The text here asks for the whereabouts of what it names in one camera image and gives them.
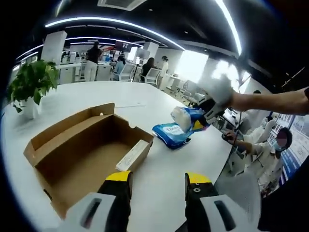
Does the row of white office chairs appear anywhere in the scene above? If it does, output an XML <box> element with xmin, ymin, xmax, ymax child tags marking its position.
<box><xmin>115</xmin><ymin>62</ymin><xmax>211</xmax><ymax>102</ymax></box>

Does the long white carton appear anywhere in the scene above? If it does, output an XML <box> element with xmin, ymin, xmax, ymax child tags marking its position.
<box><xmin>115</xmin><ymin>139</ymin><xmax>150</xmax><ymax>172</ymax></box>

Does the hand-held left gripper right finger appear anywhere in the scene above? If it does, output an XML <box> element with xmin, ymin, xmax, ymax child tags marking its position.
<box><xmin>184</xmin><ymin>172</ymin><xmax>258</xmax><ymax>232</ymax></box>

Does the blue white wall poster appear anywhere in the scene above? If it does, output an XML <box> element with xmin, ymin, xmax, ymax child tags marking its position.
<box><xmin>267</xmin><ymin>112</ymin><xmax>309</xmax><ymax>175</ymax></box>

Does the blue wet wipes pack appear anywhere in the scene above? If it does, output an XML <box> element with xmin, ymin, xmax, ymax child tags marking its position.
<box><xmin>152</xmin><ymin>121</ymin><xmax>193</xmax><ymax>150</ymax></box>

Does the white office desk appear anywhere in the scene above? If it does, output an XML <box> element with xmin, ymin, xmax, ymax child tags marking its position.
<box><xmin>55</xmin><ymin>63</ymin><xmax>85</xmax><ymax>83</ymax></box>

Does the brown cardboard shoe box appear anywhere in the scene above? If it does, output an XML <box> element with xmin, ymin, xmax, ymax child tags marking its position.
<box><xmin>23</xmin><ymin>102</ymin><xmax>155</xmax><ymax>219</ymax></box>

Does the white plant pot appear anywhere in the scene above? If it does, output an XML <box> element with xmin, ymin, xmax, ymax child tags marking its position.
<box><xmin>20</xmin><ymin>97</ymin><xmax>41</xmax><ymax>120</ymax></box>

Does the blue tissue pack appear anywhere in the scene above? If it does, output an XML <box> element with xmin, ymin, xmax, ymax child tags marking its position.
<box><xmin>170</xmin><ymin>105</ymin><xmax>211</xmax><ymax>134</ymax></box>

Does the ceiling air conditioner vent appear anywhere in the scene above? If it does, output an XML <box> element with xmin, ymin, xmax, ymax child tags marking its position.
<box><xmin>97</xmin><ymin>0</ymin><xmax>147</xmax><ymax>11</ymax></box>

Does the grey mesh office chair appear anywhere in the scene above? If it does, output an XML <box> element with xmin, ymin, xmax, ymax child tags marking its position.
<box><xmin>214</xmin><ymin>173</ymin><xmax>263</xmax><ymax>232</ymax></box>

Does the white ceiling light strip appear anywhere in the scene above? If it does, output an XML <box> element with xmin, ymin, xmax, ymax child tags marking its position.
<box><xmin>44</xmin><ymin>17</ymin><xmax>187</xmax><ymax>51</ymax></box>
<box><xmin>214</xmin><ymin>0</ymin><xmax>242</xmax><ymax>57</ymax></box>

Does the green potted plant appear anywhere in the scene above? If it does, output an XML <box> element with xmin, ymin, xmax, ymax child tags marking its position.
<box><xmin>6</xmin><ymin>60</ymin><xmax>59</xmax><ymax>113</ymax></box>

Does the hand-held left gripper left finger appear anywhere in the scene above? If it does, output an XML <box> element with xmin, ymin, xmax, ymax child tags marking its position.
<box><xmin>56</xmin><ymin>170</ymin><xmax>134</xmax><ymax>232</ymax></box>

